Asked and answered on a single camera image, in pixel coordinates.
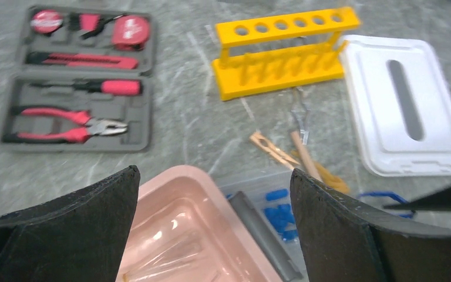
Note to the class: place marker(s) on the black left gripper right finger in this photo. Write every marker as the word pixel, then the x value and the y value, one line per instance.
pixel 344 239

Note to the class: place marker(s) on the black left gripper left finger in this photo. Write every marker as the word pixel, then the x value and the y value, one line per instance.
pixel 80 236

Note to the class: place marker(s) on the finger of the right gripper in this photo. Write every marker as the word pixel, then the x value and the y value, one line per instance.
pixel 438 201

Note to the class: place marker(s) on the yellow rubber tubing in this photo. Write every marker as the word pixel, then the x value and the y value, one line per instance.
pixel 331 180

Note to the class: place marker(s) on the pink plastic bin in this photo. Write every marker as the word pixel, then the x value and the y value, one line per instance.
pixel 183 204

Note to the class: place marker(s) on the bag of plastic pipettes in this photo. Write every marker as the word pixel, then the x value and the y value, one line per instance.
pixel 179 258

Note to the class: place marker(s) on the wooden test tube clamp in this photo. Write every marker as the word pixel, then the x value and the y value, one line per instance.
pixel 274 152

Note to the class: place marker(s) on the metal wire tube holder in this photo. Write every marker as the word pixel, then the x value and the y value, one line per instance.
pixel 300 113

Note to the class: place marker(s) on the blue safety glasses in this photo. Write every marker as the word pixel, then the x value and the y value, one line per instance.
pixel 381 198

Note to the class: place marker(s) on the bag of blue caps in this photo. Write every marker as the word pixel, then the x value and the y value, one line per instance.
pixel 268 192

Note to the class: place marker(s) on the white bin lid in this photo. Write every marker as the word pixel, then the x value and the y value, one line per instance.
pixel 401 105

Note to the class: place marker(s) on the red black pliers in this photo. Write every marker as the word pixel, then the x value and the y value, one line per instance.
pixel 75 126

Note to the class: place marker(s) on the grey tool case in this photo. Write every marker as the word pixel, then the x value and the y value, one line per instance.
pixel 83 31

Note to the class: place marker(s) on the red utility knife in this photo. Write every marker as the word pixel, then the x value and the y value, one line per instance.
pixel 81 60

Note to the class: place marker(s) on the yellow test tube rack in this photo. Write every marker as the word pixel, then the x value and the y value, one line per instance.
pixel 271 70

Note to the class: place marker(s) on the red tape measure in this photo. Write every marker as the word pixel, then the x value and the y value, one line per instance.
pixel 130 33

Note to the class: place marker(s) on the red electrical tape roll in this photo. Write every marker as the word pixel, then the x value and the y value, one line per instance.
pixel 46 21

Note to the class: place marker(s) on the grey bin latch handle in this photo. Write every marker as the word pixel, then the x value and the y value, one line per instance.
pixel 264 236

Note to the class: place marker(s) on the red handled screwdriver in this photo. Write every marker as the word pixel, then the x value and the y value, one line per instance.
pixel 116 87

